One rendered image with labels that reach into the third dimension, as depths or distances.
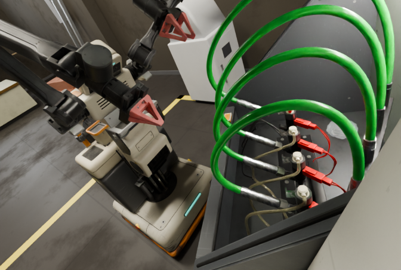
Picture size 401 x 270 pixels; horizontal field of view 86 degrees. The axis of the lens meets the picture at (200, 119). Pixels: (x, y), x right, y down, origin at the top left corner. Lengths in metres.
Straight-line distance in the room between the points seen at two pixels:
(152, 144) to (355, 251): 1.11
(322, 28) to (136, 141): 0.95
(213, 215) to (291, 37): 0.63
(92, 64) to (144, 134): 0.78
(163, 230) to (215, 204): 0.92
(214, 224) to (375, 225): 0.47
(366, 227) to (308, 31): 0.70
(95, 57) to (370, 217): 0.48
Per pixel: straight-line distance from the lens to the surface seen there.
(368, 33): 0.45
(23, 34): 0.69
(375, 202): 0.21
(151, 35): 1.11
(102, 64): 0.49
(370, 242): 0.22
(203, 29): 2.42
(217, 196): 0.68
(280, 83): 0.92
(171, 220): 1.56
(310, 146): 0.55
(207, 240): 0.63
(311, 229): 0.33
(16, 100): 7.11
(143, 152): 1.24
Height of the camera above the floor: 1.49
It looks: 34 degrees down
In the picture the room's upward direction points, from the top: 24 degrees counter-clockwise
